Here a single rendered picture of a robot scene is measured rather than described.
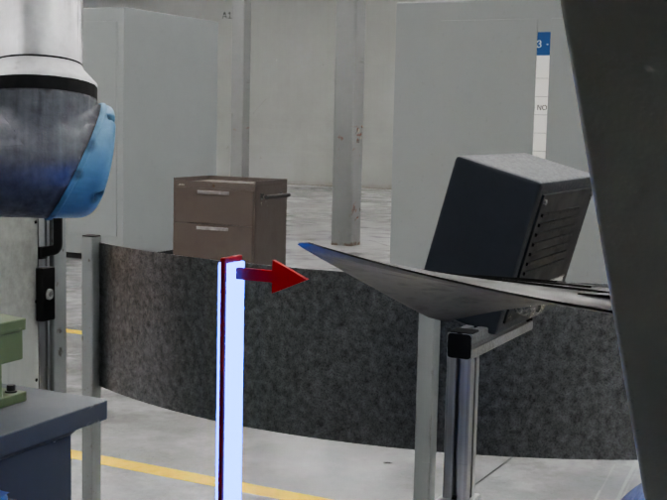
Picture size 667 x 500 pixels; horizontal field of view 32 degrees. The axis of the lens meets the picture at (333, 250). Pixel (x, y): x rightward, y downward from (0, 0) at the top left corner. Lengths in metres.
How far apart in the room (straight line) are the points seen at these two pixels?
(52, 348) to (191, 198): 4.86
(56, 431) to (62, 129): 0.29
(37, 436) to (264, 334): 1.67
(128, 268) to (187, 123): 8.17
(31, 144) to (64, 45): 0.11
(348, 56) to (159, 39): 2.25
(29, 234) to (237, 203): 4.78
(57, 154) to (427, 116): 6.26
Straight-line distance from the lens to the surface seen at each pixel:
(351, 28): 12.17
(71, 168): 1.14
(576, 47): 0.32
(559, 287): 0.73
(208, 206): 7.69
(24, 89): 1.14
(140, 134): 10.64
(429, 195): 7.33
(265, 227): 7.66
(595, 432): 2.69
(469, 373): 1.33
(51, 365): 2.98
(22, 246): 2.85
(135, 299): 3.08
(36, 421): 1.15
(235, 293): 0.84
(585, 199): 1.55
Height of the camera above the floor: 1.29
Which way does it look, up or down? 6 degrees down
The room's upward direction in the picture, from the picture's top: 1 degrees clockwise
